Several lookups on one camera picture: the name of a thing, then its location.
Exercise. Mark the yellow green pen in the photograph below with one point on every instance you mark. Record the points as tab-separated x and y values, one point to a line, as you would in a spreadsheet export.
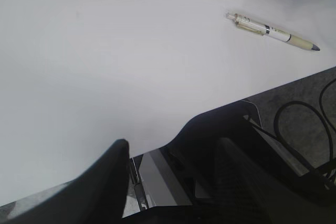
253	26

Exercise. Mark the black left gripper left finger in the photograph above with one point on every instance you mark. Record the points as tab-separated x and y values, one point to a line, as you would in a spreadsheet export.
97	196

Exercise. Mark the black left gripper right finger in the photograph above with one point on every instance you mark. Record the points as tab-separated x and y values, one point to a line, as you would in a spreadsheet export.
245	193

